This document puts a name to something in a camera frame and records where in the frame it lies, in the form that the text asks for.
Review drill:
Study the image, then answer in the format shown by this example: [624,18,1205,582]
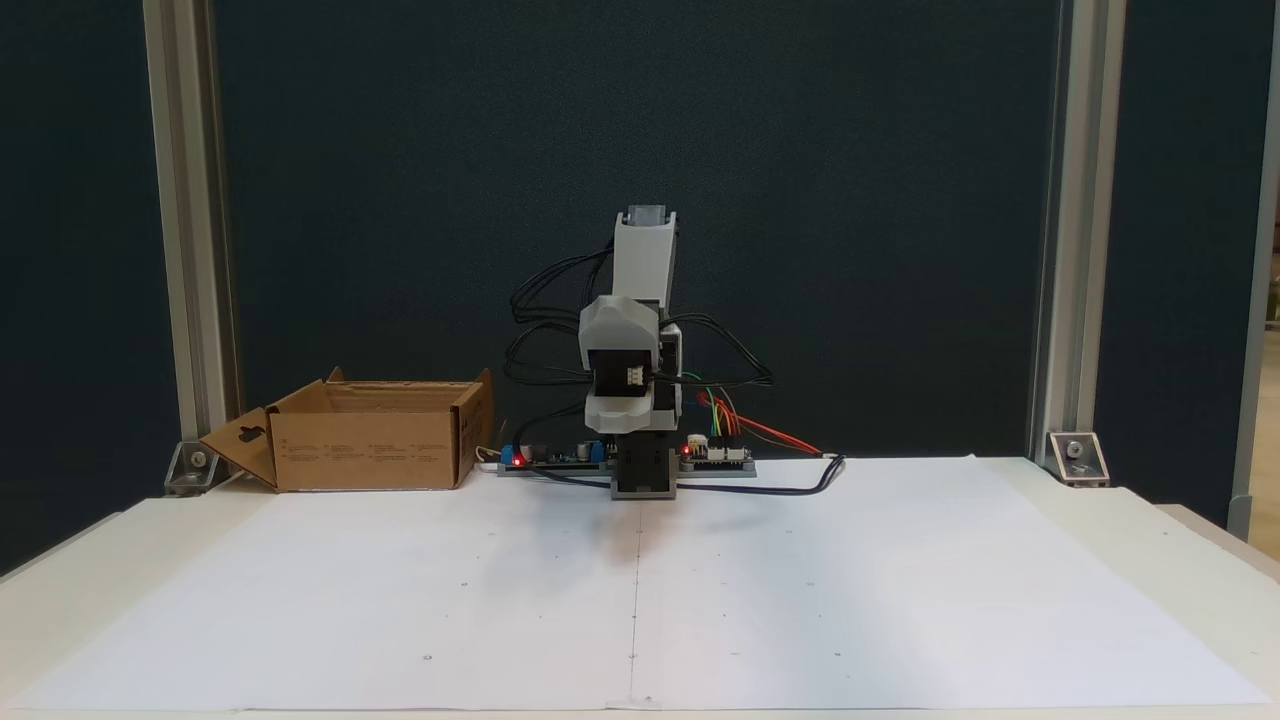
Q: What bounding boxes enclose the small grey moving gripper jaw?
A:
[584,395,654,433]

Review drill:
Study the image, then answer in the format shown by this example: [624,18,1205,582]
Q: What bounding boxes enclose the wide grey fixed gripper jaw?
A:
[579,295,663,353]

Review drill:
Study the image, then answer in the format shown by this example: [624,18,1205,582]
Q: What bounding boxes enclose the blue circuit board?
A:
[498,438,613,477]

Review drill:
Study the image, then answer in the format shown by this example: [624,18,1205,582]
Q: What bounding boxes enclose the open brown cardboard box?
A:
[198,366,496,493]

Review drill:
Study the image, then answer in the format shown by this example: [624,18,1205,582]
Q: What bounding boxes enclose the white paper sheet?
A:
[5,470,641,713]
[630,455,1271,706]

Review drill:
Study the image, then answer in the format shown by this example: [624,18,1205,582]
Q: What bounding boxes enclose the thin grey metal bar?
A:
[1228,0,1280,543]

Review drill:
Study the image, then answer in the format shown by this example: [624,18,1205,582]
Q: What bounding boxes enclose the coloured jumper wires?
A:
[695,385,746,441]

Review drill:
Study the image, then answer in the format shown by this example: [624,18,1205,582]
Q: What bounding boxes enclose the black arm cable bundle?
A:
[505,245,616,421]

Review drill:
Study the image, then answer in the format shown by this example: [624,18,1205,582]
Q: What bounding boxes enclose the black gripper motor cable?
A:
[660,312,774,389]

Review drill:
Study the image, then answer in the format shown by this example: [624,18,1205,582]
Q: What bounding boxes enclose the black cable with red leads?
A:
[503,395,849,499]

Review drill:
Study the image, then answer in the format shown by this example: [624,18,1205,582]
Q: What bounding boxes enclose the silver corner bracket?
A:
[1046,430,1112,489]
[163,440,223,498]

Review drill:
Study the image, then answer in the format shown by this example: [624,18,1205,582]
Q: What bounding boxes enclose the aluminium frame post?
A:
[141,0,244,471]
[1028,0,1128,463]

